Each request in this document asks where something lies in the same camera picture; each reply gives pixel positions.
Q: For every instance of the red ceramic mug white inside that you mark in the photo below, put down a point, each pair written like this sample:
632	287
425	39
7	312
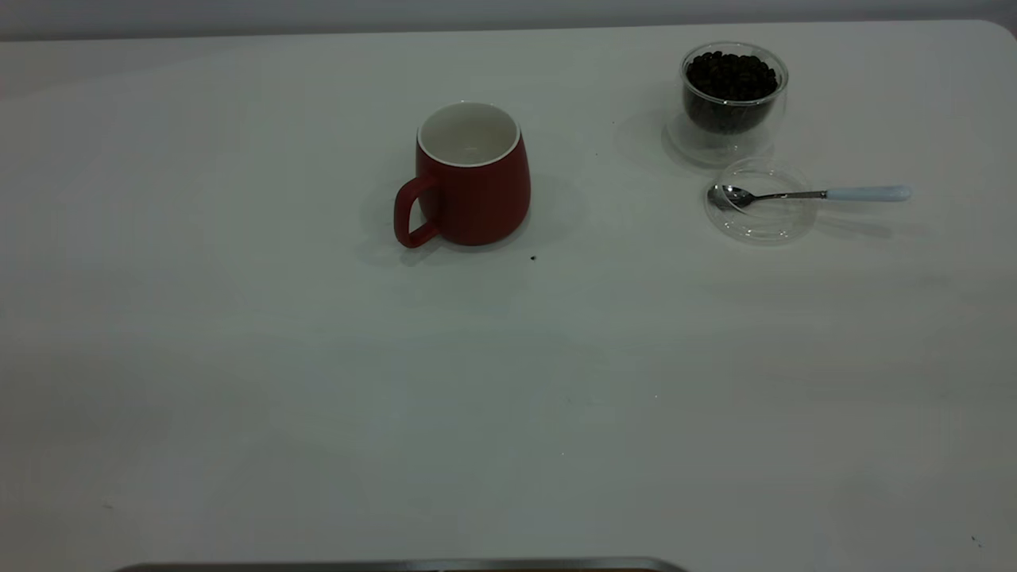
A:
477	199

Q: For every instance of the clear glass lid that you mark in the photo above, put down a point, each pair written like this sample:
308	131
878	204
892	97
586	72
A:
763	222

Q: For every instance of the dark coffee beans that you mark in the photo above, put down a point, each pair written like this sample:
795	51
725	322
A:
731	87

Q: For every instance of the clear glass jar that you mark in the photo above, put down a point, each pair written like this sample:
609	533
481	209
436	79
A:
727	143

